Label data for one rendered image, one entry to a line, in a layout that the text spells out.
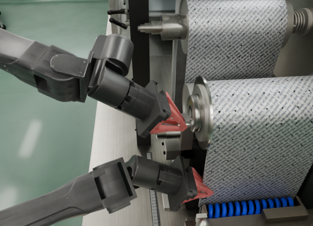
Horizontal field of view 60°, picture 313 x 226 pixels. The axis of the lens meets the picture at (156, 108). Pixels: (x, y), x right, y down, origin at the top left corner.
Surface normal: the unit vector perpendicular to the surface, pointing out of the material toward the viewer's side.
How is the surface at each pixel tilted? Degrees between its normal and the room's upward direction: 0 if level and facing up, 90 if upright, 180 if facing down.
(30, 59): 29
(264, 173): 90
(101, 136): 0
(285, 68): 90
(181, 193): 60
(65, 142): 0
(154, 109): 52
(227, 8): 38
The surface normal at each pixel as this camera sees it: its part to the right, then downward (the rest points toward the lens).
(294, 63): -0.99, 0.06
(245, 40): 0.10, 0.63
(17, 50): -0.01, -0.51
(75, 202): 0.54, -0.40
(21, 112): 0.00, -0.80
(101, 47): 0.22, -0.48
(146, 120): -0.77, -0.40
